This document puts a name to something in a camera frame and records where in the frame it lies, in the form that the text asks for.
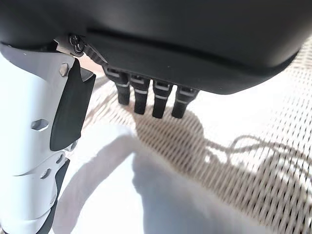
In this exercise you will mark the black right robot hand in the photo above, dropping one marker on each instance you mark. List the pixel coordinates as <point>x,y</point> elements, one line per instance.
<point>170,29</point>

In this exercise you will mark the cream wicker tray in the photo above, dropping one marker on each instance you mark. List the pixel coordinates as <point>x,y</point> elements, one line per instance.
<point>268,170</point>

